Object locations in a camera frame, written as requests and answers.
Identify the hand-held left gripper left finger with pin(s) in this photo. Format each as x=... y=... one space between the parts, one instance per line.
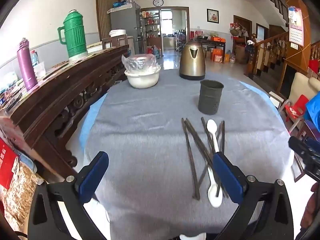
x=93 y=177

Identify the framed flower picture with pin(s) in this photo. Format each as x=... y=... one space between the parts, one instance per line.
x=212 y=16

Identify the grey tablecloth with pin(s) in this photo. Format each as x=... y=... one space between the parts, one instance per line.
x=150 y=142

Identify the pink wall calendar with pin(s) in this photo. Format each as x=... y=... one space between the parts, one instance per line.
x=296 y=28

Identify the white bowl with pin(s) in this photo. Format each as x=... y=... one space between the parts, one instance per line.
x=142 y=80

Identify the bronze electric kettle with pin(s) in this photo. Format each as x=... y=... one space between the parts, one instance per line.
x=192 y=62

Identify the large water jug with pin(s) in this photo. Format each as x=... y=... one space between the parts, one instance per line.
x=156 y=52

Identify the brown patterned bag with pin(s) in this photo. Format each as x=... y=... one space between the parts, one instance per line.
x=20 y=195

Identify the red packet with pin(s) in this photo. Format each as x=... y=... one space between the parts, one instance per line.
x=7 y=162

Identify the round wall clock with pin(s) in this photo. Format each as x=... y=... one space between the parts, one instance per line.
x=158 y=2

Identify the beige chair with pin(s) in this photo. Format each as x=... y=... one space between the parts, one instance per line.
x=303 y=85

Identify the light blue table cloth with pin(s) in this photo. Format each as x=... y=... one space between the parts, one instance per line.
x=91 y=120

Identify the dark wooden side table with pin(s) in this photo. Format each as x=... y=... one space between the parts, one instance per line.
x=212 y=44

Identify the wooden stair railing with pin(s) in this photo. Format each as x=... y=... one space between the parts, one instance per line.
x=270 y=52

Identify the green thermos jug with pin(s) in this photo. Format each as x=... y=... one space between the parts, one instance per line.
x=74 y=35

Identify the purple thermos bottle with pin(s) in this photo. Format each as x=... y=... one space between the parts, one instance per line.
x=27 y=65

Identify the clear plastic water bottle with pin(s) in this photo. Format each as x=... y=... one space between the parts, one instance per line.
x=35 y=58

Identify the orange box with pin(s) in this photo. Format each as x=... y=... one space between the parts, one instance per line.
x=217 y=55

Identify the grey refrigerator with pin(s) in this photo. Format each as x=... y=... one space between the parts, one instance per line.
x=125 y=22

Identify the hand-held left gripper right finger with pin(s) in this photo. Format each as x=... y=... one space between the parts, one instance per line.
x=227 y=180

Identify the white rice cooker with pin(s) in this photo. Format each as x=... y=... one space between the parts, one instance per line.
x=117 y=33

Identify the dark carved wooden sideboard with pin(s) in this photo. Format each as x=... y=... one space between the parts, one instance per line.
x=62 y=92

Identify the white plastic spoon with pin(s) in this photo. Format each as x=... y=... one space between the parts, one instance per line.
x=212 y=127
x=215 y=196

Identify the blue plastic bag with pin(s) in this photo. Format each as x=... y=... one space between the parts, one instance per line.
x=313 y=111

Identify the red plastic stool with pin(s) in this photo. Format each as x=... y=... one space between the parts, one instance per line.
x=297 y=107

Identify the person's right hand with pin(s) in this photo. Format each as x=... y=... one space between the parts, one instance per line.
x=316 y=188

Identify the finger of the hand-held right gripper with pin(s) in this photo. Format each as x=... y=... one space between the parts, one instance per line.
x=298 y=147

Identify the dark grey utensil holder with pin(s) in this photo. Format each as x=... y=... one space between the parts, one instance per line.
x=210 y=97

